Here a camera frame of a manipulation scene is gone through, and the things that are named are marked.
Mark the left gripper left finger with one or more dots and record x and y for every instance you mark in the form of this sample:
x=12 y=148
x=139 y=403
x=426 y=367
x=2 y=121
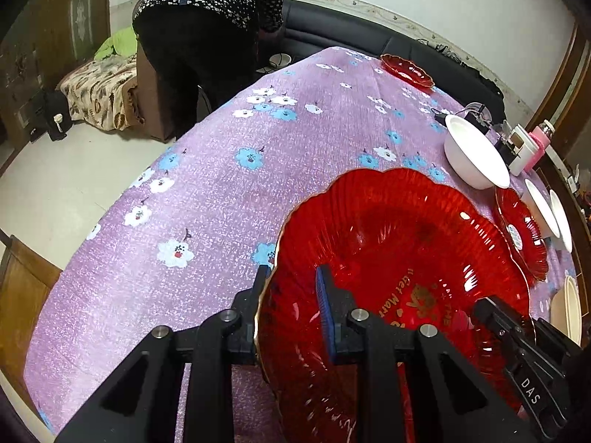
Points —
x=138 y=401

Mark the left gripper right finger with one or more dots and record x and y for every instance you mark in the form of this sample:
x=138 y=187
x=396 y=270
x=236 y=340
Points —
x=410 y=378

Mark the medium red glass plate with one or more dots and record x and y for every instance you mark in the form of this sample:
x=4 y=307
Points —
x=522 y=233

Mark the white paper bowl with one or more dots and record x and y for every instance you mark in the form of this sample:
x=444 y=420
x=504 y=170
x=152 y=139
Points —
x=563 y=241
x=540 y=210

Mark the large red glass plate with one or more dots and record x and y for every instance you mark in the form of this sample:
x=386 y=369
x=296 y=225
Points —
x=410 y=251

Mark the cream ribbed bowl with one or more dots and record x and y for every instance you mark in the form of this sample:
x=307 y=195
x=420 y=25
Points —
x=565 y=311

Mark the purple floral tablecloth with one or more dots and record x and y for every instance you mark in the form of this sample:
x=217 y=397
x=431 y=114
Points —
x=192 y=229

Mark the wooden chair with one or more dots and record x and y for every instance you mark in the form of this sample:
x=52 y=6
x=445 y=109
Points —
x=26 y=282

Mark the white plastic jar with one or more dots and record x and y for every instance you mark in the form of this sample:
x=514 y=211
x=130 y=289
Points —
x=525 y=148

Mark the pink thermos bottle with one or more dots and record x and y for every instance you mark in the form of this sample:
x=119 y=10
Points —
x=541 y=135

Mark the black bag on floor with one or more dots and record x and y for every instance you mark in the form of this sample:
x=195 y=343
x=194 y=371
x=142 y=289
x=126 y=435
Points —
x=50 y=116

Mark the floral covered armchair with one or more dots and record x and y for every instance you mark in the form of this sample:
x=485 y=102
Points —
x=111 y=95

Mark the small red plate far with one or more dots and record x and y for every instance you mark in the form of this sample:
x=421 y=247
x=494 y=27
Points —
x=407 y=71

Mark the green cloth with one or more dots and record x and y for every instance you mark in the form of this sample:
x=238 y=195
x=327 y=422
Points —
x=122 y=43

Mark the person in patterned jacket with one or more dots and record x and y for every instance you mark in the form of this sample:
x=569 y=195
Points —
x=203 y=47

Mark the wooden cabinet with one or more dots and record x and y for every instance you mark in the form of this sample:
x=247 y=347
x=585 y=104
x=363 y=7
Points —
x=47 y=40

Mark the black leather sofa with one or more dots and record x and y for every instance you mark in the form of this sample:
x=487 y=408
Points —
x=309 y=29

